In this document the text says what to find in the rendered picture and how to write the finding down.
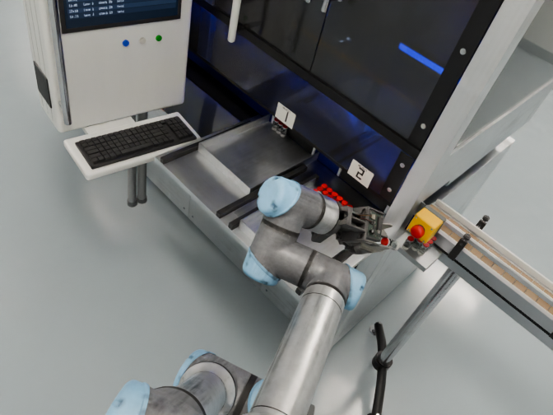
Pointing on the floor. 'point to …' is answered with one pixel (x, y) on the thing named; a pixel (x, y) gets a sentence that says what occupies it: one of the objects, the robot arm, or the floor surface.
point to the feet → (379, 368)
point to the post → (452, 126)
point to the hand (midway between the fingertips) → (379, 240)
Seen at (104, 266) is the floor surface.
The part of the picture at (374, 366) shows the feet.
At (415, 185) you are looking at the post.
